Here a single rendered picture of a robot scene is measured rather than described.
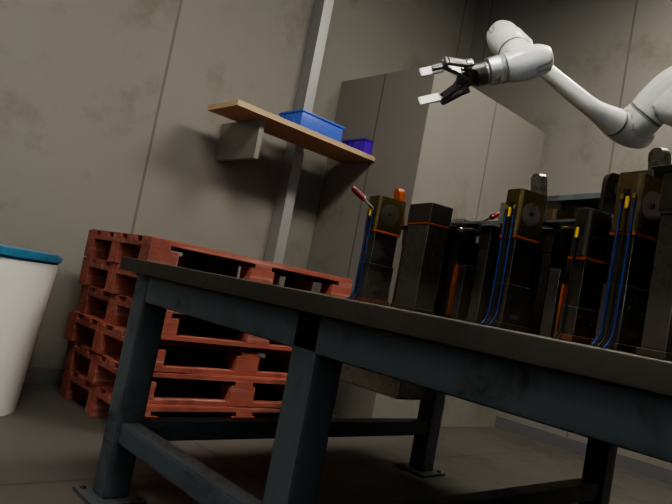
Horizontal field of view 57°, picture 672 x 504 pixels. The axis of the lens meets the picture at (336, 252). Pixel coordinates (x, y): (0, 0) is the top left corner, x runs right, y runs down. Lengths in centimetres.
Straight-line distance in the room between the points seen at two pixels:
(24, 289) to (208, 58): 181
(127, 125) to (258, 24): 108
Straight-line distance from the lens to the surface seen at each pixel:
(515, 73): 207
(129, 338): 194
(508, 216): 160
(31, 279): 269
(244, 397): 291
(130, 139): 355
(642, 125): 243
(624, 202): 135
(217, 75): 385
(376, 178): 391
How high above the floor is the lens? 70
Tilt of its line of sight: 4 degrees up
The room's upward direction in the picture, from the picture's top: 11 degrees clockwise
